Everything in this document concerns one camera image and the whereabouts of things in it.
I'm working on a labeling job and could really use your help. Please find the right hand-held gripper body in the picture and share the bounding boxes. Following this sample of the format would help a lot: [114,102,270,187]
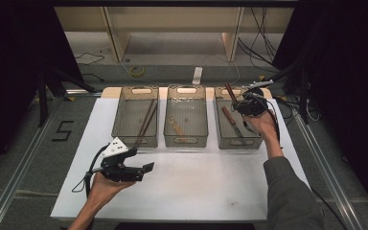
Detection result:
[233,79,275,119]

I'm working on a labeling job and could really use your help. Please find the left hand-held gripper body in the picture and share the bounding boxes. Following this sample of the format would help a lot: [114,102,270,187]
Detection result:
[100,136,146,184]

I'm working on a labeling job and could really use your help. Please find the wooden-handled knife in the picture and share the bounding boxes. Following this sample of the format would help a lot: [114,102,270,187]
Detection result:
[220,105,247,140]

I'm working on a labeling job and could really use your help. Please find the grey transparent plastic bin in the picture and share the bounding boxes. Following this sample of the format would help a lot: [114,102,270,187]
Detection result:
[214,86,265,150]
[163,83,210,149]
[110,85,160,149]

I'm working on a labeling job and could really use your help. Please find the brown wooden chopstick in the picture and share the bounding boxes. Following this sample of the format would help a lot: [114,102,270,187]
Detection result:
[135,99,156,147]
[139,104,159,142]

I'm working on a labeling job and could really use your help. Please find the person's left hand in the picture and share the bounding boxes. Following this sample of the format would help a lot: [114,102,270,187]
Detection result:
[86,172,137,207]

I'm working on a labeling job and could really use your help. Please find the black metal stand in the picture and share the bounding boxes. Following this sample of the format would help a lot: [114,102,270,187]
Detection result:
[267,58,312,125]
[35,66,99,128]

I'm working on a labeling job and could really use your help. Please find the white power strip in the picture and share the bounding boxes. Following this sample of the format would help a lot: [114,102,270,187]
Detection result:
[192,66,204,86]

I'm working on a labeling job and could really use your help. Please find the yellow tape roll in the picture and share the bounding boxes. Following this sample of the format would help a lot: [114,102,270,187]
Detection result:
[129,64,147,79]

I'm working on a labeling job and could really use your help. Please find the black curtain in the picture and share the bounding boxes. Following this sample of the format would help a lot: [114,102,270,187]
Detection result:
[271,0,368,212]
[0,0,85,180]

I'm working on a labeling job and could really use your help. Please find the wooden shelf unit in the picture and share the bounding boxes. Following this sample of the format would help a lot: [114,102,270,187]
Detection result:
[54,6,295,63]

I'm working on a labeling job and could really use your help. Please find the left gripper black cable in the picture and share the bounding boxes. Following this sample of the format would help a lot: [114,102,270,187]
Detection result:
[71,144,110,196]

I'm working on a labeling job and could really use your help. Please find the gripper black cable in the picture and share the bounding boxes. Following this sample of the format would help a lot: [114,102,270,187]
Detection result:
[264,98,285,150]
[71,144,110,196]

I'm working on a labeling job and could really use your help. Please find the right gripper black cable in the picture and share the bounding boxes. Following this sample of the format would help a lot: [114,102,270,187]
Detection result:
[264,98,285,150]

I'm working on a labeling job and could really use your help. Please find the white floor cable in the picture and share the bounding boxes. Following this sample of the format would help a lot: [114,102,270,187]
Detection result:
[200,52,242,88]

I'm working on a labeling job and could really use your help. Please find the bundle of black cables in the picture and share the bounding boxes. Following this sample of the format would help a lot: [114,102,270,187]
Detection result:
[237,6,280,74]

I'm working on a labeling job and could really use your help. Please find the aluminium floor rail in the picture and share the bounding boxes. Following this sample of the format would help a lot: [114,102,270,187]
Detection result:
[293,111,367,230]
[0,95,64,230]

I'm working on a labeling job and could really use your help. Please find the thin black floor cable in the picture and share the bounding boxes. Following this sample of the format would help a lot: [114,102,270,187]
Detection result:
[75,52,106,83]

